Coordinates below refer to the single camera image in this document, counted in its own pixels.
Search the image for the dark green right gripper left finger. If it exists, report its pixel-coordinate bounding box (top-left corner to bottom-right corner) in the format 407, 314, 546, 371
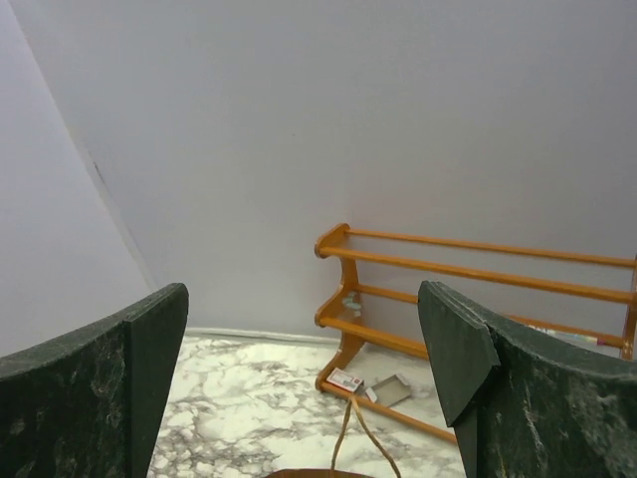
1, 283, 189, 477

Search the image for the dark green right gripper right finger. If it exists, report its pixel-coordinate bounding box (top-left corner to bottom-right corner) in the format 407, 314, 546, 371
418, 281, 636, 477

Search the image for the brown red paper bag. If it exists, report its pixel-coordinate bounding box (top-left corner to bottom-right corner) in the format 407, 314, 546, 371
265, 393, 400, 478

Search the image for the open grey small box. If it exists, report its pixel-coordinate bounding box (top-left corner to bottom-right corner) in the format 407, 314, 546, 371
364, 373, 412, 407

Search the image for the red white small box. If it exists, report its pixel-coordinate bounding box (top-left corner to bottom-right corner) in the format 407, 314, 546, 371
325, 367, 364, 393

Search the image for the orange wooden rack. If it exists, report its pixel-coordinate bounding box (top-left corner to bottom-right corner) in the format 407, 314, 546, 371
314, 222, 637, 445

